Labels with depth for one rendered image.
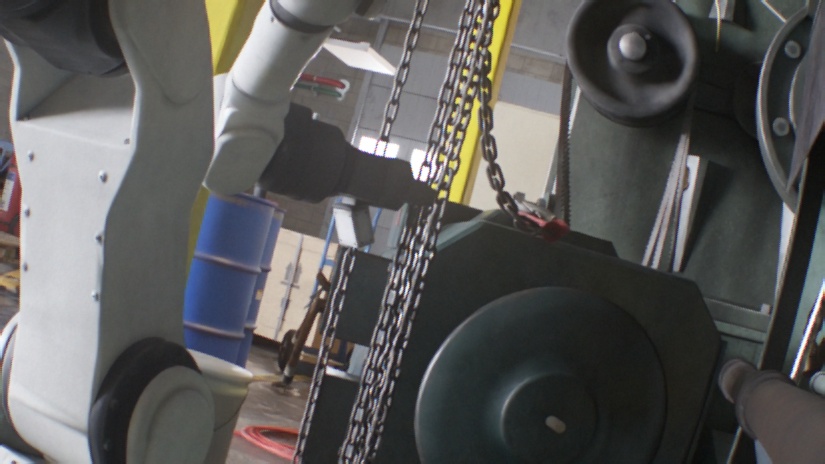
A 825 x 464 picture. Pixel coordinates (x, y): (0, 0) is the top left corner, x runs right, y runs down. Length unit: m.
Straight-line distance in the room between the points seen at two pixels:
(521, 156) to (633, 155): 5.31
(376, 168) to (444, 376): 0.31
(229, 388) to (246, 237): 1.92
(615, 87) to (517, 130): 5.44
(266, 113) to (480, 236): 0.42
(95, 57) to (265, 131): 0.40
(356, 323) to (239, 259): 3.27
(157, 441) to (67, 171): 0.21
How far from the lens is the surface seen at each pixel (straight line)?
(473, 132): 3.36
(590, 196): 2.46
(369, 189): 1.31
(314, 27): 1.10
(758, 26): 2.53
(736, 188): 2.45
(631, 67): 2.33
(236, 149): 1.20
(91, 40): 0.79
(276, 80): 1.16
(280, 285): 7.90
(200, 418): 0.92
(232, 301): 4.99
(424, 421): 1.51
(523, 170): 7.74
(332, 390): 1.72
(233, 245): 4.94
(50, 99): 0.93
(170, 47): 0.81
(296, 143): 1.26
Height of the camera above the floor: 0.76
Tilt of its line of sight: 2 degrees up
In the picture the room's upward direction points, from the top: 15 degrees clockwise
